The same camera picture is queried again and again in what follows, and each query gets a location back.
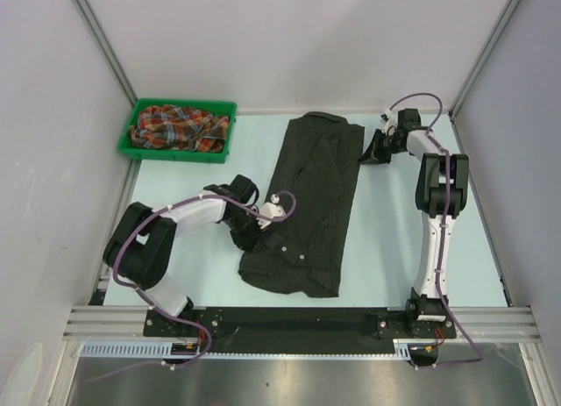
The white slotted cable duct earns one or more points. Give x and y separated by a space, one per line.
153 350

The plaid long sleeve shirt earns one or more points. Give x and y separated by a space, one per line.
176 128

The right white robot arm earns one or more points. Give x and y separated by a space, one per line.
440 195

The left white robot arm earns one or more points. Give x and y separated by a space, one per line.
139 250

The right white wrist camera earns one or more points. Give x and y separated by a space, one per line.
389 123

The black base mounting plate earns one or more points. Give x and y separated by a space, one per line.
309 331

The green plastic bin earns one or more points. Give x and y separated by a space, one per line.
226 108

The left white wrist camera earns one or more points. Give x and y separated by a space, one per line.
270 211

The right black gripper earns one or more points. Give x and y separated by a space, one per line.
374 155

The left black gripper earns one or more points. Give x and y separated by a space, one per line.
247 242

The black pinstripe long sleeve shirt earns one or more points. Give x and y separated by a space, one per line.
319 165

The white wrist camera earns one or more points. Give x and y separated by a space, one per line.
389 123
270 211

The aluminium frame rail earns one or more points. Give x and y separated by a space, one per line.
483 324

